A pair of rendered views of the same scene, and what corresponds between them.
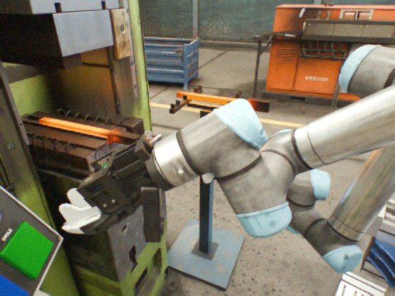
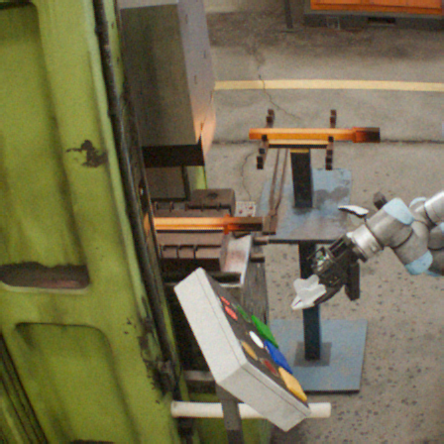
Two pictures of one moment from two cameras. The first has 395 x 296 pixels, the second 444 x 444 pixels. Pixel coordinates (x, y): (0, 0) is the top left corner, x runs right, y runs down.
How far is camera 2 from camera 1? 186 cm
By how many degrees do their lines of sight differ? 11
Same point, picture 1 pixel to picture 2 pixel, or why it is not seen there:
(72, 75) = not seen: hidden behind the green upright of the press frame
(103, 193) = (330, 275)
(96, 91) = not seen: hidden behind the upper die
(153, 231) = (356, 291)
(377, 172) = not seen: outside the picture
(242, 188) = (406, 249)
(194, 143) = (380, 231)
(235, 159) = (401, 235)
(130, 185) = (342, 265)
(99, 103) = (155, 177)
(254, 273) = (390, 361)
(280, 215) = (427, 258)
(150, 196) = (356, 269)
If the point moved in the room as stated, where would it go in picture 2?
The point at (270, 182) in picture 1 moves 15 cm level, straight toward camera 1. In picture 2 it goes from (419, 242) to (424, 282)
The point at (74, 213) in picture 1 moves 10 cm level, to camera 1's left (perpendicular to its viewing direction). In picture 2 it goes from (308, 293) to (267, 304)
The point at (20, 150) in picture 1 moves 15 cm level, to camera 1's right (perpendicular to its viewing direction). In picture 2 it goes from (157, 266) to (213, 253)
